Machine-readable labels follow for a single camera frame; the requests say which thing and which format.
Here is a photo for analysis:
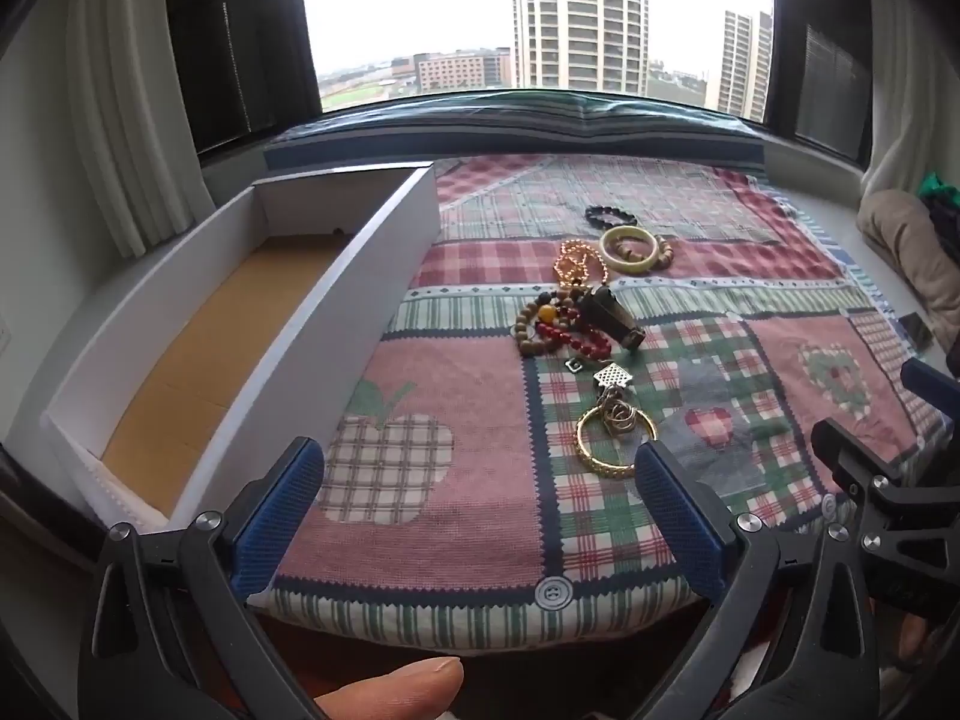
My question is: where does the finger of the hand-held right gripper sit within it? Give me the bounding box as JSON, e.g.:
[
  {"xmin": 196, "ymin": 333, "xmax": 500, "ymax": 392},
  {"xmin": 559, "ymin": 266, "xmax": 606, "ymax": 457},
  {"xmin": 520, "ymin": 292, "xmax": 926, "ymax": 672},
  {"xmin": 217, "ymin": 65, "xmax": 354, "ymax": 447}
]
[
  {"xmin": 812, "ymin": 420, "xmax": 960, "ymax": 612},
  {"xmin": 900, "ymin": 358, "xmax": 960, "ymax": 437}
]

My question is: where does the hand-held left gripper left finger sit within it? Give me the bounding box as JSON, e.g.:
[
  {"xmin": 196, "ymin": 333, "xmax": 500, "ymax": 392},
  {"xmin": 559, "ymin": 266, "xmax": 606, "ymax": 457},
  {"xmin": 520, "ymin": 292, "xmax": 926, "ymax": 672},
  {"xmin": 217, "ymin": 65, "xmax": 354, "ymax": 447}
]
[{"xmin": 90, "ymin": 435, "xmax": 331, "ymax": 720}]

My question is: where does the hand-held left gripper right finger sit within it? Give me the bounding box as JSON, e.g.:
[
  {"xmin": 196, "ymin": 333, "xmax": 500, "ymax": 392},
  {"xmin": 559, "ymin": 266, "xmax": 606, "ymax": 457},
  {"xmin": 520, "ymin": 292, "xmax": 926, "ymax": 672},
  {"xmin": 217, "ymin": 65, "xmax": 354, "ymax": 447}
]
[{"xmin": 634, "ymin": 439, "xmax": 881, "ymax": 720}]

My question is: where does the gold bangle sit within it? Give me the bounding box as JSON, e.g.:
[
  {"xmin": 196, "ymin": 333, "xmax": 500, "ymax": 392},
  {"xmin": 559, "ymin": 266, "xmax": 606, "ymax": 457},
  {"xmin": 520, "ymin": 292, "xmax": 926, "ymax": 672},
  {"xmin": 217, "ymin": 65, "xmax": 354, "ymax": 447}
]
[{"xmin": 575, "ymin": 399, "xmax": 659, "ymax": 478}]

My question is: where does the white rectangular box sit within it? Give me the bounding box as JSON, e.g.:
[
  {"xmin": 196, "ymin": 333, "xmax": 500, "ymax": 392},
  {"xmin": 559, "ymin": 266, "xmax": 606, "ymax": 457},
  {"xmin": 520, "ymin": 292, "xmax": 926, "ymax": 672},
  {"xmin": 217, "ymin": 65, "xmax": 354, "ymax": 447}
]
[{"xmin": 41, "ymin": 163, "xmax": 440, "ymax": 541}]

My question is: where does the large wooden bead bracelet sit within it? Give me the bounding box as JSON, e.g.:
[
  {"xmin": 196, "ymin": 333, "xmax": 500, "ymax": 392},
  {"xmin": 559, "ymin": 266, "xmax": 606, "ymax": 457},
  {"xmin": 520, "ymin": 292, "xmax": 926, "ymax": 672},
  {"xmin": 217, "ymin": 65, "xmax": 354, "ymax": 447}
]
[{"xmin": 512, "ymin": 283, "xmax": 601, "ymax": 358}]

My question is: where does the amber bead necklace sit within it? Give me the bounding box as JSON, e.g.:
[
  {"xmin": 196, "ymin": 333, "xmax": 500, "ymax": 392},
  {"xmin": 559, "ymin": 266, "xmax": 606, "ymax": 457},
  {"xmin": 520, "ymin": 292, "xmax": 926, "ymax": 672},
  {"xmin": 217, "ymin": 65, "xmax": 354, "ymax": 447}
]
[{"xmin": 553, "ymin": 238, "xmax": 610, "ymax": 290}]

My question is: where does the person's left hand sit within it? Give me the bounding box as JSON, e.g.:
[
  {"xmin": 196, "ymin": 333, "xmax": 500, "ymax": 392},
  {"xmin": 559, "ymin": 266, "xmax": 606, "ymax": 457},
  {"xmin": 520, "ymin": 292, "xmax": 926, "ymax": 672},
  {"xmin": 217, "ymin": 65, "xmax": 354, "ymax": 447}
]
[{"xmin": 313, "ymin": 655, "xmax": 464, "ymax": 720}]

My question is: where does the small black flat device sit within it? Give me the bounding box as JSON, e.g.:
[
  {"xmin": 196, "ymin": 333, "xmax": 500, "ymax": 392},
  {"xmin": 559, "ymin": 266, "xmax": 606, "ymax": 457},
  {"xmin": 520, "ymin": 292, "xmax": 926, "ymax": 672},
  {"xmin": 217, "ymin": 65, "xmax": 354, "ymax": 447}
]
[{"xmin": 896, "ymin": 313, "xmax": 939, "ymax": 350}]

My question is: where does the silver keyring with square charm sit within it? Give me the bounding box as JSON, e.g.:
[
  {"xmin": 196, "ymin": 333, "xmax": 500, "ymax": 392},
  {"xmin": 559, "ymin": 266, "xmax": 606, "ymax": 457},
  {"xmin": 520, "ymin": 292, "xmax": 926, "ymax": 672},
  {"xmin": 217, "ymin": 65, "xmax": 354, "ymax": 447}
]
[{"xmin": 592, "ymin": 362, "xmax": 646, "ymax": 437}]

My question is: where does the beige cloth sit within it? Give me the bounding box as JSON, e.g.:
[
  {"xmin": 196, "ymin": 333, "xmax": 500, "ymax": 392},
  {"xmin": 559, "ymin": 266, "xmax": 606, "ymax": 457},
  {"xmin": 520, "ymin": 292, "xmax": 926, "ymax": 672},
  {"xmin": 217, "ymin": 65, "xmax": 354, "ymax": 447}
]
[{"xmin": 857, "ymin": 190, "xmax": 960, "ymax": 347}]

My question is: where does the dark bronze pendant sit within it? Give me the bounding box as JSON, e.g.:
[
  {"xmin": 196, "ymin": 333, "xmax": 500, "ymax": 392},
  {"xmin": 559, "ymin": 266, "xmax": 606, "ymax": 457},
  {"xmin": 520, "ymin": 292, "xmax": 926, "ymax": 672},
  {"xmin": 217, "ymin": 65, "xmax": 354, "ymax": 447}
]
[{"xmin": 585, "ymin": 285, "xmax": 647, "ymax": 352}]

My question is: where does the plaid patchwork blanket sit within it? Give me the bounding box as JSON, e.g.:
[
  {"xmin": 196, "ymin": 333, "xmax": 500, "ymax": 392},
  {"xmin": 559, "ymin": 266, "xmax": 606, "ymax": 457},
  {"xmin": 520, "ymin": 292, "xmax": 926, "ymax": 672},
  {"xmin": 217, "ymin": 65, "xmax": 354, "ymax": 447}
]
[{"xmin": 247, "ymin": 154, "xmax": 947, "ymax": 651}]

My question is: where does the pale jade bangle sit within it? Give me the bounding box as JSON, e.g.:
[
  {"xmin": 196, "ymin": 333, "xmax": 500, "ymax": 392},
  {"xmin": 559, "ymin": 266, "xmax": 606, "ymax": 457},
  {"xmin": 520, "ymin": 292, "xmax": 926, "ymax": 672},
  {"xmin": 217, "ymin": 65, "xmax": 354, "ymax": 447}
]
[{"xmin": 598, "ymin": 225, "xmax": 662, "ymax": 273}]

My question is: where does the white curtain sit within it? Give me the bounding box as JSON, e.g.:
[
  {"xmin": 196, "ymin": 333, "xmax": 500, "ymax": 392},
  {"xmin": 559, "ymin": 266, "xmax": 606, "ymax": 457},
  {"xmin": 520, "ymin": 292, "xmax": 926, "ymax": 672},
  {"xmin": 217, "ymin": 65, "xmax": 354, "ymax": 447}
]
[
  {"xmin": 862, "ymin": 0, "xmax": 960, "ymax": 196},
  {"xmin": 67, "ymin": 0, "xmax": 215, "ymax": 257}
]

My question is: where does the slim apartment tower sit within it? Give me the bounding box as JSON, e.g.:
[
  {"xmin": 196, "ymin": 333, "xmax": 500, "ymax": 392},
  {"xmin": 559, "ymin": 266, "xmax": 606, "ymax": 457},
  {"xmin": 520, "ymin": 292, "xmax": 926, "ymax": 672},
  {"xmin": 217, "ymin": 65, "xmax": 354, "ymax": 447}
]
[{"xmin": 705, "ymin": 9, "xmax": 774, "ymax": 122}]

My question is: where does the teal striped cushion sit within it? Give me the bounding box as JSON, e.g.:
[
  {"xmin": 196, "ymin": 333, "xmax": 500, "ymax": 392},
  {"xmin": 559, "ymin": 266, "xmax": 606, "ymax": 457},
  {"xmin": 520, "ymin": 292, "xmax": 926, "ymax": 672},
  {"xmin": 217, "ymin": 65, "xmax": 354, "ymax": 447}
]
[{"xmin": 262, "ymin": 88, "xmax": 767, "ymax": 170}]

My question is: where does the low brick building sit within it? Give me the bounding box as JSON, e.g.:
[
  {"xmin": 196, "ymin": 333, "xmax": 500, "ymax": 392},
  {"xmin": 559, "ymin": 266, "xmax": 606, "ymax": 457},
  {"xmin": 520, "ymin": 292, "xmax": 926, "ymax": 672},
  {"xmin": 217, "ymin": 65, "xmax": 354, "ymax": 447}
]
[{"xmin": 412, "ymin": 49, "xmax": 515, "ymax": 95}]

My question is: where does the tall apartment building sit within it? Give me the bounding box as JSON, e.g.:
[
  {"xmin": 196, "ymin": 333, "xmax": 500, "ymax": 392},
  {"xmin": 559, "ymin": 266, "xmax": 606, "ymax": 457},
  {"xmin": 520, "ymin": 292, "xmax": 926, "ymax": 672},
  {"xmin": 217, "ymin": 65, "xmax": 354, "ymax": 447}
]
[{"xmin": 512, "ymin": 0, "xmax": 650, "ymax": 95}]

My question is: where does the large window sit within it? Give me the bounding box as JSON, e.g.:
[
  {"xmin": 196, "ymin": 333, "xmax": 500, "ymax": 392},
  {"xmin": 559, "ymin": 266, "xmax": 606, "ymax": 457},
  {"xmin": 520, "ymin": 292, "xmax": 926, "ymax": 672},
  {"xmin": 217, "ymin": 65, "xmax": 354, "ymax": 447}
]
[{"xmin": 163, "ymin": 0, "xmax": 875, "ymax": 166}]

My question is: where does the red bead bracelet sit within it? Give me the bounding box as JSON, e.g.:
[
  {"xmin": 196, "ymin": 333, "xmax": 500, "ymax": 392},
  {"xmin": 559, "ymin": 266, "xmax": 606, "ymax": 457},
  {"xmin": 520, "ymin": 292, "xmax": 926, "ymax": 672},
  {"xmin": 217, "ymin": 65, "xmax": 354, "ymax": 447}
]
[{"xmin": 536, "ymin": 319, "xmax": 614, "ymax": 360}]

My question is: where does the small brown wooden bracelet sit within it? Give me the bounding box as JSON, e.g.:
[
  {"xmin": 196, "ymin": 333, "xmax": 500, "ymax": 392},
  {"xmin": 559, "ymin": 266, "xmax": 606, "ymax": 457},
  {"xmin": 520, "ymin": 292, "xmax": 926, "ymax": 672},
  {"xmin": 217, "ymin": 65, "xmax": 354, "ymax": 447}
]
[{"xmin": 615, "ymin": 234, "xmax": 677, "ymax": 271}]

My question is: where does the black bead bracelet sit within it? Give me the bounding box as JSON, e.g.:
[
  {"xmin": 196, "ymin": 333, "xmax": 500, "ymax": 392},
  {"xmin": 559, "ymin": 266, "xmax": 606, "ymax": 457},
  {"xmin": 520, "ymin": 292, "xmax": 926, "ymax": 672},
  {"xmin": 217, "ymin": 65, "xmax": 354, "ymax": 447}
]
[{"xmin": 585, "ymin": 204, "xmax": 639, "ymax": 230}]

